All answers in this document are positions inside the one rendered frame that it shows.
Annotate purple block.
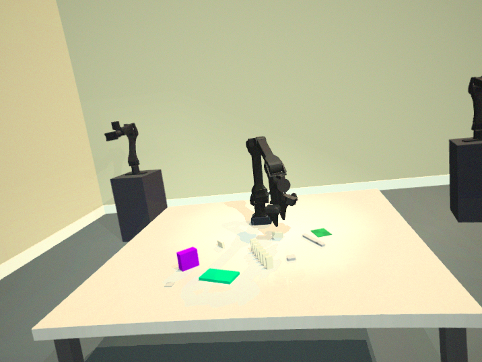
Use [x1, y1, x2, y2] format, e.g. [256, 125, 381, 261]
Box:
[176, 247, 200, 272]

